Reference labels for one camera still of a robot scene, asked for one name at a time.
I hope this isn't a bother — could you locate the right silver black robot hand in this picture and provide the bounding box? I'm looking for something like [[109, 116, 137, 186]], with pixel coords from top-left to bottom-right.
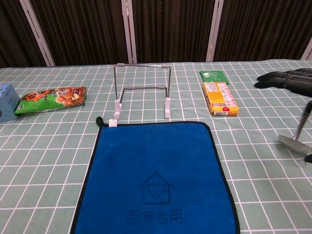
[[254, 68, 312, 97]]

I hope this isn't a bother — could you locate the blue kitchen towel black trim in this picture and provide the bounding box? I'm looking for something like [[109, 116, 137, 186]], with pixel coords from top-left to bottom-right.
[[70, 116, 241, 234]]

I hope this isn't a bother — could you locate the green grid tablecloth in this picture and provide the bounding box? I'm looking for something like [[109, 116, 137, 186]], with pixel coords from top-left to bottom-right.
[[0, 58, 312, 234]]

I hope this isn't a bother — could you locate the yellow food box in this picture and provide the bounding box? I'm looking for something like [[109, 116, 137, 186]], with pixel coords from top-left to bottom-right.
[[202, 81, 239, 117]]

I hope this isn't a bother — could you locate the green flat packet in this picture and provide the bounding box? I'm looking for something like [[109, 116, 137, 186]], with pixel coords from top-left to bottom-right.
[[199, 70, 230, 86]]

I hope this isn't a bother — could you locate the green orange snack bag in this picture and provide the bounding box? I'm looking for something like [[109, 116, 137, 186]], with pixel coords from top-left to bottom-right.
[[14, 86, 87, 116]]

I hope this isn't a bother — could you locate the light blue carton box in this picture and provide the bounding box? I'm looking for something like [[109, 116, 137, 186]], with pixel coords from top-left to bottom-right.
[[0, 82, 20, 123]]

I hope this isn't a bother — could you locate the white partition frame post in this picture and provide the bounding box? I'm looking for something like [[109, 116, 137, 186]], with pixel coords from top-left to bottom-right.
[[19, 0, 56, 67], [300, 38, 312, 60], [121, 0, 137, 64], [205, 0, 225, 62]]

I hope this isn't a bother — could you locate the metal wire stand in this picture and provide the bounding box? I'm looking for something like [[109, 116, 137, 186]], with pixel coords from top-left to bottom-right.
[[113, 63, 172, 120]]

